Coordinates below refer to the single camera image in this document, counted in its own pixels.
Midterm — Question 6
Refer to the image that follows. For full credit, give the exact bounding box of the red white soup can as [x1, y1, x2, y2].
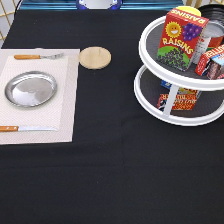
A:
[193, 21, 224, 64]

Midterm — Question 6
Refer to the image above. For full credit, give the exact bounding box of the wooden handled fork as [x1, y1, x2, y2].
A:
[14, 53, 64, 60]

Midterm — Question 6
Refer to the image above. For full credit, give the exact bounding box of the round silver metal plate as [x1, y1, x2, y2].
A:
[4, 71, 57, 108]

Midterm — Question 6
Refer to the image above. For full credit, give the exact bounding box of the red butter box top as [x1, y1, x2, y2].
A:
[195, 44, 224, 80]

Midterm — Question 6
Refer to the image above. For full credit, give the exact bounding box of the blue white robot base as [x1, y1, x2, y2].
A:
[76, 0, 122, 9]

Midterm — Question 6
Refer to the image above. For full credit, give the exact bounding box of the beige rectangular placemat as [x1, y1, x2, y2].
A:
[0, 48, 79, 145]

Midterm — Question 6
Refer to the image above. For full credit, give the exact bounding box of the red raisins box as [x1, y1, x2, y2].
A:
[157, 8, 208, 71]

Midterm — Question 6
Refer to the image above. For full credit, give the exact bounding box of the round wooden coaster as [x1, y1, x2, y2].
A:
[79, 46, 111, 69]

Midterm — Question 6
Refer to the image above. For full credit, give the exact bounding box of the wooden handled knife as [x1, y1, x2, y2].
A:
[0, 126, 57, 132]

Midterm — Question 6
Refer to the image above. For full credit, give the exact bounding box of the green yellow ribbed cylinder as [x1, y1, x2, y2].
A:
[176, 6, 201, 17]

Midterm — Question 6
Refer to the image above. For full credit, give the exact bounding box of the blue yellow small carton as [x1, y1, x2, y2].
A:
[161, 80, 201, 99]

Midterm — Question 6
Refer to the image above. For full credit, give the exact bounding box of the white two-tier lazy Susan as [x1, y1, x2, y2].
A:
[134, 16, 224, 126]

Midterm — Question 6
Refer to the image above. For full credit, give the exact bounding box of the black ribbed bowl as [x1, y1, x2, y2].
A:
[199, 4, 224, 23]

